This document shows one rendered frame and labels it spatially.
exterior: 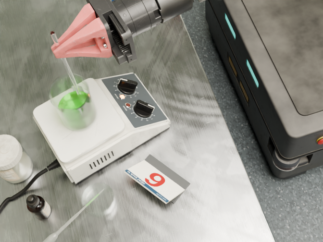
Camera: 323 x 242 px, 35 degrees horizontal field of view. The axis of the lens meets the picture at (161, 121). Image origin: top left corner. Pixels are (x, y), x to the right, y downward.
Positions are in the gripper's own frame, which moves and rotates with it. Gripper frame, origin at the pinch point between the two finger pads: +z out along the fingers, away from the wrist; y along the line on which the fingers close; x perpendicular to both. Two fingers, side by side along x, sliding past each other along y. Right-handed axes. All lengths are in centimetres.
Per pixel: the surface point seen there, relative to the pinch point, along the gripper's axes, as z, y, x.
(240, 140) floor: -44, -13, 101
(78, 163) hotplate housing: 5.0, 7.0, 19.3
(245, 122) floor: -49, -18, 101
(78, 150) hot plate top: 4.0, 6.0, 17.1
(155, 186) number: -4.3, 15.5, 22.9
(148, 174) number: -4.4, 12.6, 23.9
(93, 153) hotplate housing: 2.1, 6.8, 19.2
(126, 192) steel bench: 0.2, 12.9, 25.9
